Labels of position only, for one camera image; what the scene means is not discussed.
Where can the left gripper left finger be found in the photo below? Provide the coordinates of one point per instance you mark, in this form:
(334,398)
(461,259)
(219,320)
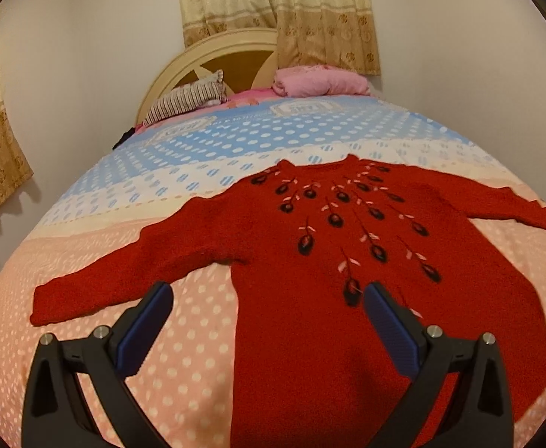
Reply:
(56,412)

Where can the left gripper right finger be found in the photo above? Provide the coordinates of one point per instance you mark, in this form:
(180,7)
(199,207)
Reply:
(479,413)

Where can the red knit sweater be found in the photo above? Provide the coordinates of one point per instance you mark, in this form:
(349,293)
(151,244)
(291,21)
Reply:
(302,243)

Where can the pink bed sheet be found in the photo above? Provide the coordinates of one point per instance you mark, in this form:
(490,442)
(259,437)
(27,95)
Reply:
(242,99)

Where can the striped pillow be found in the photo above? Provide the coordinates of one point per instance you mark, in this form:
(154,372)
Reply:
(206,91)

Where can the pink pillow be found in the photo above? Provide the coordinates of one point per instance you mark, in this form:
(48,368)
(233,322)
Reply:
(319,80)

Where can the cream wooden headboard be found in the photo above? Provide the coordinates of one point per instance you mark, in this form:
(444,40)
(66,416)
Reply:
(247,57)

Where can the beige curtain behind headboard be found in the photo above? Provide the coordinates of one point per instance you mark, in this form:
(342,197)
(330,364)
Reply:
(340,33)

